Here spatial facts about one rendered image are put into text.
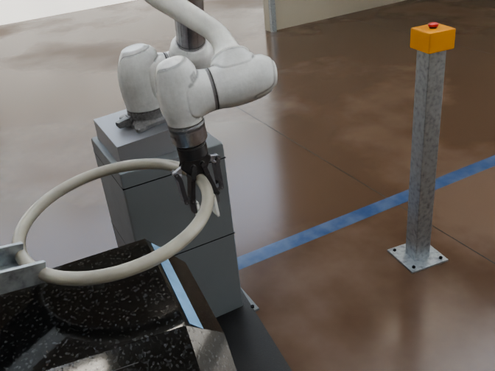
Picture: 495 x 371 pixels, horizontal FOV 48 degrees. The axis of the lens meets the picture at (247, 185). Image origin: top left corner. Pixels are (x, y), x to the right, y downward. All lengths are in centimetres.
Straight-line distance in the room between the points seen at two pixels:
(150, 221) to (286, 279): 83
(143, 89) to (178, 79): 75
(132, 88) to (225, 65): 75
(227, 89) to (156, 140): 75
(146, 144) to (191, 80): 75
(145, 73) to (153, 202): 45
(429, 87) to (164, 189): 111
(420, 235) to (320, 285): 51
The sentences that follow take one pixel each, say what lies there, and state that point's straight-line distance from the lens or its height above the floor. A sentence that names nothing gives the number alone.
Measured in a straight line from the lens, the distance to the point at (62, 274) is 124.
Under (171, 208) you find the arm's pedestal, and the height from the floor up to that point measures 60.
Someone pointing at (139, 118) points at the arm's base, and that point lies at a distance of 207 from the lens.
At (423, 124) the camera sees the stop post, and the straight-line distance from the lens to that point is 240.
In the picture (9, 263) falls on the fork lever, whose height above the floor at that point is 94.
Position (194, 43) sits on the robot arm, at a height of 117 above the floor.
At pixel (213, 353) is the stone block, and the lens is 122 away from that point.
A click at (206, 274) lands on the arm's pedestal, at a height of 25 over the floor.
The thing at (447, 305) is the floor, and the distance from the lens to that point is 255.
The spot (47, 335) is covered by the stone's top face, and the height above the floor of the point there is 87.
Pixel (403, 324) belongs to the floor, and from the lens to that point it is 243.
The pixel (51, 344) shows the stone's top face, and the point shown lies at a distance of 123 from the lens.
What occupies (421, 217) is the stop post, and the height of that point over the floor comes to 25.
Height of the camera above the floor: 165
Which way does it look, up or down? 29 degrees down
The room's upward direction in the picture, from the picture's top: 6 degrees counter-clockwise
